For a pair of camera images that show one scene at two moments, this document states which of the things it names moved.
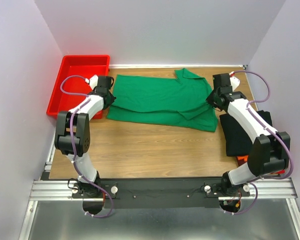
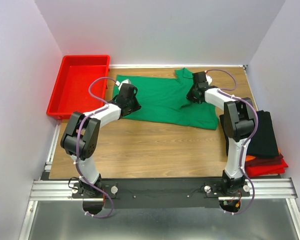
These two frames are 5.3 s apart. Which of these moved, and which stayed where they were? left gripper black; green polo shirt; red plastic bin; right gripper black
Moved: left gripper black; right gripper black
Stayed: red plastic bin; green polo shirt
